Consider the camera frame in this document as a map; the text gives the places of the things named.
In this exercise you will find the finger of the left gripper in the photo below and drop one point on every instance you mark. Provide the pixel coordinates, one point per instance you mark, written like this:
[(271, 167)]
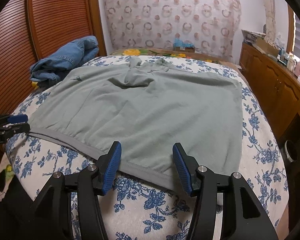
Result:
[(16, 119), (15, 129)]

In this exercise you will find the brown louvered wardrobe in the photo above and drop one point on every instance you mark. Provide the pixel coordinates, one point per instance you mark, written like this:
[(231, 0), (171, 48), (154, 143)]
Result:
[(31, 30)]

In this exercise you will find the grey-green pants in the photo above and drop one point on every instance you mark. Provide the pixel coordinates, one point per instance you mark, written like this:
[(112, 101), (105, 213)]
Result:
[(147, 107)]

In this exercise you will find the blue floral white bedspread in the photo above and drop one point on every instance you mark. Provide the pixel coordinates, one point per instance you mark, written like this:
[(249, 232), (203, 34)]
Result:
[(137, 208)]

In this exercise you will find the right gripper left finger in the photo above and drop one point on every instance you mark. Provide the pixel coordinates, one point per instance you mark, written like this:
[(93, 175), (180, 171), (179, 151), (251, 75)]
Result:
[(53, 203)]

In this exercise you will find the wooden sideboard cabinet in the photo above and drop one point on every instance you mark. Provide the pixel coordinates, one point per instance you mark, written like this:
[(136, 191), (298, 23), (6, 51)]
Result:
[(276, 89)]

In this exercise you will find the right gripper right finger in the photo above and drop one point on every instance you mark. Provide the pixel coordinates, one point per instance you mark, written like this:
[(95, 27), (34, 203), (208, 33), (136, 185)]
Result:
[(243, 215)]

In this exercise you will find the colourful floral blanket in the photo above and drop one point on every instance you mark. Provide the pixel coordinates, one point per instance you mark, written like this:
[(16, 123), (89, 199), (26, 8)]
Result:
[(167, 53)]

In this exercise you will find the stack of papers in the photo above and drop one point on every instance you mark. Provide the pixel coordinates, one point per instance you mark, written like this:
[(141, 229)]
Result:
[(252, 36)]

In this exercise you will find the cardboard box with blue items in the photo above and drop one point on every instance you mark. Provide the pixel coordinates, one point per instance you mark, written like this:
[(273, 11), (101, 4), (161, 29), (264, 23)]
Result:
[(185, 46)]

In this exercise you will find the cardboard box on cabinet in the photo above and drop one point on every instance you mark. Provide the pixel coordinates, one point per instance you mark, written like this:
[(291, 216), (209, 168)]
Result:
[(265, 48)]

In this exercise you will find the blue denim jeans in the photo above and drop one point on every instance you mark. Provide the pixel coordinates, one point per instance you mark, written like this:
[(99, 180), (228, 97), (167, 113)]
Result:
[(53, 69)]

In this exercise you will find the pink circle patterned curtain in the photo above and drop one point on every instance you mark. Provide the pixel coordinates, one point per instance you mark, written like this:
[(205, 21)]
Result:
[(209, 24)]

